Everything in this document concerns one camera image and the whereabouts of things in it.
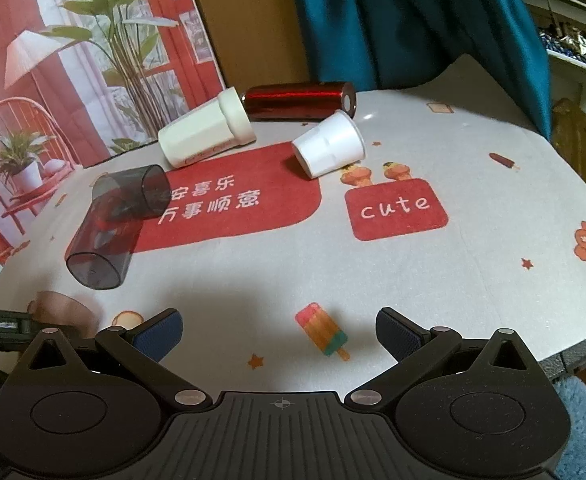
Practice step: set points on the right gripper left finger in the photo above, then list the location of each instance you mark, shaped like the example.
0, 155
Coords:
137, 353

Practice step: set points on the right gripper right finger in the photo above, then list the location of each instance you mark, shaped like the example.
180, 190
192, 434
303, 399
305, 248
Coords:
419, 353

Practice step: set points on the grey translucent plastic cup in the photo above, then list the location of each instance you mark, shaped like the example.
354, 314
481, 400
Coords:
99, 254

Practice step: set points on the small white paper cup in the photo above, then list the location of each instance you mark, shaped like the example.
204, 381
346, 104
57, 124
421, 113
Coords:
332, 144

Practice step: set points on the large white ribbed cup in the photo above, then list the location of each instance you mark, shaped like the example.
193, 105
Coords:
211, 128

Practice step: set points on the red metallic cylinder cup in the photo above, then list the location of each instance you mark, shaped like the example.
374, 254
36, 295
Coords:
312, 101

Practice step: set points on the red room backdrop poster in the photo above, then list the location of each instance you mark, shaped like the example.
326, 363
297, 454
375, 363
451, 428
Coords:
82, 81

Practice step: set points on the printed cartoon table mat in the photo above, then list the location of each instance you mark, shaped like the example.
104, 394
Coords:
460, 215

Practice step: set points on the blue fluffy cushion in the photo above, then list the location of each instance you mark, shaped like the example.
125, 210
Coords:
572, 465

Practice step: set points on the yellow plastic bag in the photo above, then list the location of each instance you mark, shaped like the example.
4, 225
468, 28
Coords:
568, 135

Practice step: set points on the teal blue curtain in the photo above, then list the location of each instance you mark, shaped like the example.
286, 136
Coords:
397, 44

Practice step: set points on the white shelf rack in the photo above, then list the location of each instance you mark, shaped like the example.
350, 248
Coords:
562, 28

